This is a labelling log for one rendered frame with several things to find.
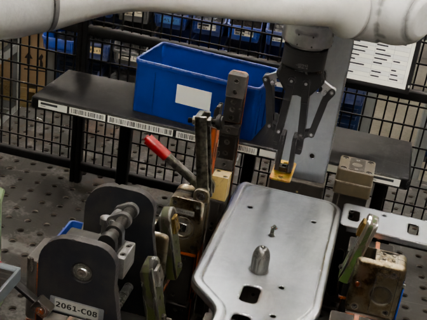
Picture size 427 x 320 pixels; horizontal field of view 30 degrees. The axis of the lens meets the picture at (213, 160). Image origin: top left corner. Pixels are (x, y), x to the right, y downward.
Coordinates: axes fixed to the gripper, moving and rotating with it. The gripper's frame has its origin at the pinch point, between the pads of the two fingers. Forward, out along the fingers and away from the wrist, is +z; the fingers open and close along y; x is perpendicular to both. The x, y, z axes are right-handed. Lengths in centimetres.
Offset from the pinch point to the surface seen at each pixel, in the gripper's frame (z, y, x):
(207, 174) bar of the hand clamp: 7.0, -13.4, -2.2
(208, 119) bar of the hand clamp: -3.2, -14.9, -1.1
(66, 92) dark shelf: 15, -59, 39
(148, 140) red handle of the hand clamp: 3.2, -25.6, -1.5
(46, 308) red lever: 8, -24, -49
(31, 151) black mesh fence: 42, -75, 54
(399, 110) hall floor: 119, 37, 361
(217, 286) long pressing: 17.4, -5.5, -21.3
